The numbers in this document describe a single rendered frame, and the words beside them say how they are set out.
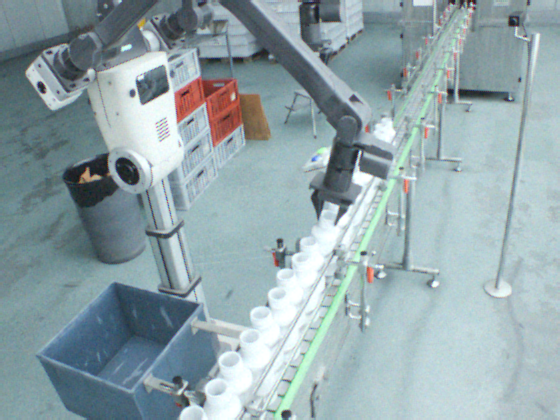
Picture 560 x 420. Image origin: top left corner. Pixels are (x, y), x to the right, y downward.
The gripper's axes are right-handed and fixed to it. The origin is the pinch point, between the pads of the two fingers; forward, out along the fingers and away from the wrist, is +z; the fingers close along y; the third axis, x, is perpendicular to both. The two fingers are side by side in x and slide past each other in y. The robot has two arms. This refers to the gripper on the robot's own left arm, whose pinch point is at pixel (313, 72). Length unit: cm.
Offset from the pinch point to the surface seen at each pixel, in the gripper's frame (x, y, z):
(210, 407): 94, -16, 26
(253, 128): -260, 167, 127
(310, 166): 3.4, 2.1, 29.3
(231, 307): -35, 71, 140
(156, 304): 56, 29, 49
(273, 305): 71, -16, 25
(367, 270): 45, -27, 33
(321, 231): 47, -17, 23
